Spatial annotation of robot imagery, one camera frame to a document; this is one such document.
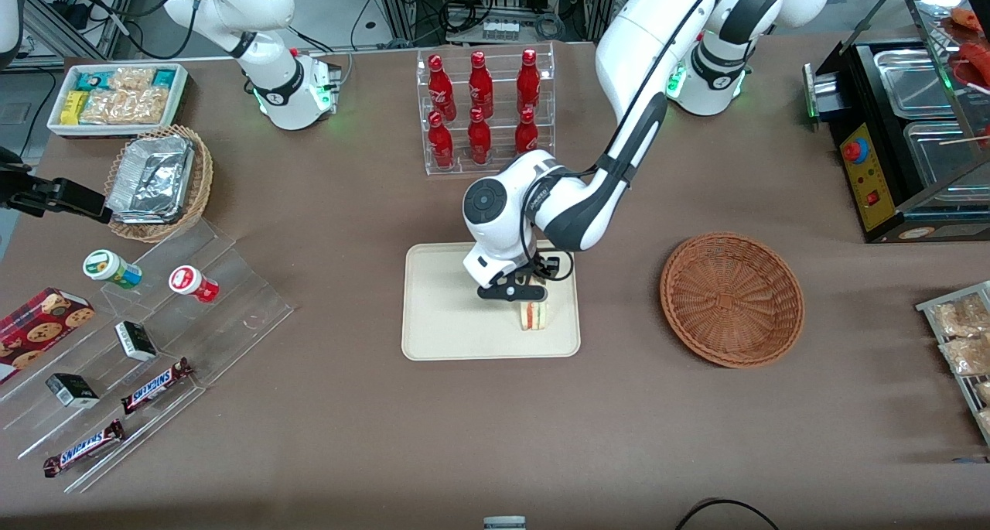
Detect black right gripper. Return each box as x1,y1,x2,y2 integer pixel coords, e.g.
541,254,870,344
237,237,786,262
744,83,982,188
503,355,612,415
0,149,112,224

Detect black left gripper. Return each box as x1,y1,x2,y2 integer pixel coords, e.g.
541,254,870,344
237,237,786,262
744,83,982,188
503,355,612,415
477,258,563,303

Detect triangle sandwich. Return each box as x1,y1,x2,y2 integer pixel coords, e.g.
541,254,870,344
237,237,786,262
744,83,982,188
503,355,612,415
519,298,551,332

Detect beige plastic tray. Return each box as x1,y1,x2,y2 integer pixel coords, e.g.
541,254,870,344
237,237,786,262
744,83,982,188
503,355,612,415
401,241,582,361

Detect light wicker basket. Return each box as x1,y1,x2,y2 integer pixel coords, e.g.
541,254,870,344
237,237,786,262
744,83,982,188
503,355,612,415
104,125,214,244

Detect brown wicker basket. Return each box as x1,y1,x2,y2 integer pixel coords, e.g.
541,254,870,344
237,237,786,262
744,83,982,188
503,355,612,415
660,232,805,369

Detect green lid sunflower cup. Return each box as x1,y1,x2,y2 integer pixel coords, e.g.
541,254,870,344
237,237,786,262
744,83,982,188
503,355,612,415
83,249,144,291

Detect stacked aluminium foil containers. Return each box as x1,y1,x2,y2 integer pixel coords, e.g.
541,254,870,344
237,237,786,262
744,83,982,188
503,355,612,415
107,135,195,226

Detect white snack bin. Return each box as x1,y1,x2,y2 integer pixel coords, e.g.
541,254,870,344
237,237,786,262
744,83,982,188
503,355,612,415
46,63,189,138

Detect yellow snack packet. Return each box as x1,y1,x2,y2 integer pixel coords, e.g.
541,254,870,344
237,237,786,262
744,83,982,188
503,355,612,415
60,91,90,127

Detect clear bag of crackers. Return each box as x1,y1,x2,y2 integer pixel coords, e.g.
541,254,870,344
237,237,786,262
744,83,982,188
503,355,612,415
79,87,168,125
110,67,155,92

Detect red tartan cookie box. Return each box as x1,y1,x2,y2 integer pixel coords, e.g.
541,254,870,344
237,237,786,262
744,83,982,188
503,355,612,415
0,287,96,385

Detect red lid yogurt cup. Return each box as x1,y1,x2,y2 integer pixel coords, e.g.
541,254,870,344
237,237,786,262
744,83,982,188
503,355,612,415
169,265,220,305

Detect small black carton box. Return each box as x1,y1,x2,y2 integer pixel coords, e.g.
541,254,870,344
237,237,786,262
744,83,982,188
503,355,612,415
46,372,101,409
114,320,159,363

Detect red cola bottle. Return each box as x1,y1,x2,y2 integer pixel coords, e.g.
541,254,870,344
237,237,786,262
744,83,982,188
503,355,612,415
467,107,493,165
514,107,541,156
428,111,456,169
469,50,494,119
428,54,456,121
517,48,541,113

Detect clear acrylic tiered stand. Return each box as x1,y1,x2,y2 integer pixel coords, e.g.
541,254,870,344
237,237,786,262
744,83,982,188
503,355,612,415
0,219,295,494

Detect Snickers chocolate bar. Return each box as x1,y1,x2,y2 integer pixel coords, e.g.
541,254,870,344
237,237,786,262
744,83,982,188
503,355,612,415
43,419,126,479
121,357,195,416

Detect clear acrylic bottle rack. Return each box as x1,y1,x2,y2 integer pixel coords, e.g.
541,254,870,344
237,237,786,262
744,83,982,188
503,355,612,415
416,42,557,177

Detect black food warmer cabinet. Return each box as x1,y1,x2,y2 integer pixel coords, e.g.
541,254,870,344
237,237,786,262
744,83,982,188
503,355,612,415
803,0,990,244

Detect steel food pan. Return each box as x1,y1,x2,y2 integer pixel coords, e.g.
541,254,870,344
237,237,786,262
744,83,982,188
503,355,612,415
873,48,962,121
903,119,990,200

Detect clear bag of snacks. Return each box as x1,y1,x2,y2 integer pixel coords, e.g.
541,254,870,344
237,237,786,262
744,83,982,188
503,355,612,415
940,334,990,377
932,293,990,338

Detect red sausage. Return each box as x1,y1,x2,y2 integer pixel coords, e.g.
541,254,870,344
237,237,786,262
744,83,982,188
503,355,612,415
951,7,990,91

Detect black cable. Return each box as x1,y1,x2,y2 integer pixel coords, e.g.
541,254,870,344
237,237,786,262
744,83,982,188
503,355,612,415
674,498,782,530

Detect metal wire rack tray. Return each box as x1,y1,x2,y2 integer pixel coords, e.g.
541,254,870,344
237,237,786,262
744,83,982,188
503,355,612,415
916,281,990,447

